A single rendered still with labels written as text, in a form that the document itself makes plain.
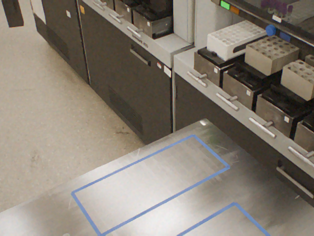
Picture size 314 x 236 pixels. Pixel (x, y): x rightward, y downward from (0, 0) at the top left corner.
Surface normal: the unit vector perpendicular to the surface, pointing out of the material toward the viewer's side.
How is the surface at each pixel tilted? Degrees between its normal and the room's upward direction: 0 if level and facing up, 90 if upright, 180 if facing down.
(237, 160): 0
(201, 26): 90
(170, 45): 0
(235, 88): 90
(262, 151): 90
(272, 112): 90
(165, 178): 0
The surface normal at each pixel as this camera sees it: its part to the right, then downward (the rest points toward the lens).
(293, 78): -0.84, 0.36
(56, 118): -0.04, -0.77
